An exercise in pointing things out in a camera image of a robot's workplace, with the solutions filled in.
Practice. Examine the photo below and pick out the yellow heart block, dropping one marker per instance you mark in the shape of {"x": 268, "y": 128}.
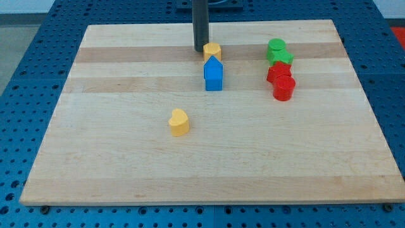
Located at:
{"x": 179, "y": 123}

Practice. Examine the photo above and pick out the blue house-shaped block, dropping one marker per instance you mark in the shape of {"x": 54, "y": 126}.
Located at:
{"x": 213, "y": 74}

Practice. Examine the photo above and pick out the yellow hexagon block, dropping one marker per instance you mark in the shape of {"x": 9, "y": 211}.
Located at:
{"x": 211, "y": 49}

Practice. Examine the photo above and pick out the red cylinder block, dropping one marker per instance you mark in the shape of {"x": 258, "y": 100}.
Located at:
{"x": 283, "y": 87}

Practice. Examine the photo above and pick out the red star block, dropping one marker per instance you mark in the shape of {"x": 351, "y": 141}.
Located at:
{"x": 278, "y": 69}

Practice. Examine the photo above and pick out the green star block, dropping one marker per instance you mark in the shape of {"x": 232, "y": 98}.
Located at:
{"x": 281, "y": 55}

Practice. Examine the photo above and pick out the light wooden board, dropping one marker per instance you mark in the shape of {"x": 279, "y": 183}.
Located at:
{"x": 109, "y": 142}

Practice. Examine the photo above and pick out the green cylinder block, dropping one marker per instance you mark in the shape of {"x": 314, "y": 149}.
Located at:
{"x": 276, "y": 44}

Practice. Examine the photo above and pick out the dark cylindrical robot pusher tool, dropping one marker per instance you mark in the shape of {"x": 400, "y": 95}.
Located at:
{"x": 200, "y": 22}

